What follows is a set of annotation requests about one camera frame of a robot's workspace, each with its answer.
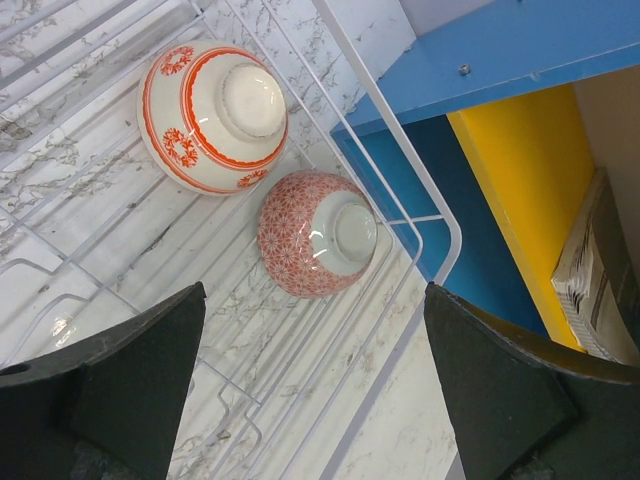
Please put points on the pink patterned small bowl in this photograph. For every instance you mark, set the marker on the pink patterned small bowl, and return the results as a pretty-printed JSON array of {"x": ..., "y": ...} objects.
[{"x": 317, "y": 234}]

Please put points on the orange and white bowl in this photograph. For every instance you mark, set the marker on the orange and white bowl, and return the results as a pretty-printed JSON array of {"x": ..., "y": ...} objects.
[{"x": 212, "y": 117}]

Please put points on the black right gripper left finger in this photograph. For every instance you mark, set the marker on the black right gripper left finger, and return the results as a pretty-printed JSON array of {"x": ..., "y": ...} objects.
[{"x": 108, "y": 406}]

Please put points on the spiral bound notebook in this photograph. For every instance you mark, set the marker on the spiral bound notebook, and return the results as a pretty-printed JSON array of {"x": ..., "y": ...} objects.
[{"x": 594, "y": 279}]

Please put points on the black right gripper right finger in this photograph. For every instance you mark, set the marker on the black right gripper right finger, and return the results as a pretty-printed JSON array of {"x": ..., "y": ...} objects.
[{"x": 525, "y": 407}]

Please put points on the blue shelf unit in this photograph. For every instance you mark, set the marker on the blue shelf unit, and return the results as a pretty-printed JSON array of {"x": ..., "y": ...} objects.
[{"x": 488, "y": 103}]

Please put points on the white wire dish rack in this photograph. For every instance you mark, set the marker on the white wire dish rack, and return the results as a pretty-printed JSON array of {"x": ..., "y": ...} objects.
[{"x": 93, "y": 233}]

